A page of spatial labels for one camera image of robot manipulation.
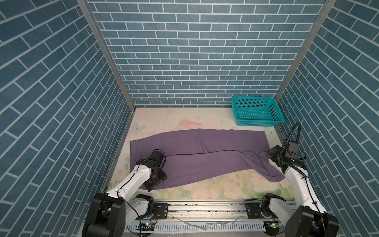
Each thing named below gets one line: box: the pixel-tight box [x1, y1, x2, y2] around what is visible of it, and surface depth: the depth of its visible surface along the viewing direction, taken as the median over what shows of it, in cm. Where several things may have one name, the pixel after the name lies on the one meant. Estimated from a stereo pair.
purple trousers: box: [129, 128, 286, 184], surface depth 94 cm
